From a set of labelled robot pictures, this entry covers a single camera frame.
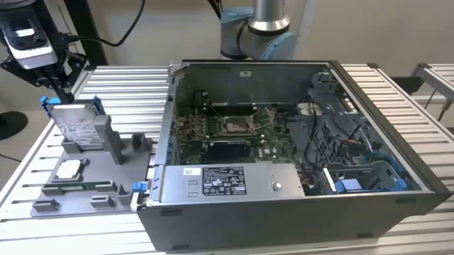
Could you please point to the hard disk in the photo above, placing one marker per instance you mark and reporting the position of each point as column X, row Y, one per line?
column 76, row 125

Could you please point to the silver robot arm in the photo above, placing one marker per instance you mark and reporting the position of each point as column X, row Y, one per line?
column 270, row 16

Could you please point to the grey disk bay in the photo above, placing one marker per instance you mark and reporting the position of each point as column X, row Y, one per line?
column 330, row 138

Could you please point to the round black stand base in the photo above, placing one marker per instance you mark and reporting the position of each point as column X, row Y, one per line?
column 12, row 125

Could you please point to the silver CPU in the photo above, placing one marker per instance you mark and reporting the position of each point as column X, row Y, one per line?
column 71, row 169

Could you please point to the grey parts rack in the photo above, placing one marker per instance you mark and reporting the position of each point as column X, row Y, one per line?
column 105, row 170

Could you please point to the green RAM stick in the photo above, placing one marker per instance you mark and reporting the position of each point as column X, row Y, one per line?
column 83, row 187

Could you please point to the black RAM slot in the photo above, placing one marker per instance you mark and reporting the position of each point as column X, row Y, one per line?
column 232, row 107
column 235, row 139
column 235, row 136

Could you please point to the blue case latch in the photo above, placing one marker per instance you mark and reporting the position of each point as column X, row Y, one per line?
column 139, row 186

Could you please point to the CPU socket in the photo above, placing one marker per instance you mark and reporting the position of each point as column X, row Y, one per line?
column 235, row 125

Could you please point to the silver power supply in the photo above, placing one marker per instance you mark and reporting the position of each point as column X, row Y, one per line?
column 176, row 186

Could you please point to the green motherboard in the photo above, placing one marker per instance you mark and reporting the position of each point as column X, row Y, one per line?
column 276, row 143

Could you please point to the black PC case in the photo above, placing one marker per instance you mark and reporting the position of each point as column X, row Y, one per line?
column 248, row 228

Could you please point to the black stand post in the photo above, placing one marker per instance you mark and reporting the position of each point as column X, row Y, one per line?
column 89, row 32

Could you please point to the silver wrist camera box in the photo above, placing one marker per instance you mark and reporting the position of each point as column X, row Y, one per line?
column 28, row 50

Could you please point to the blue plastic bracket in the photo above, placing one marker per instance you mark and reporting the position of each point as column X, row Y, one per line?
column 348, row 185

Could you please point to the aluminium frame table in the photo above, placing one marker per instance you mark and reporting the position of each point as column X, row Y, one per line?
column 435, row 77

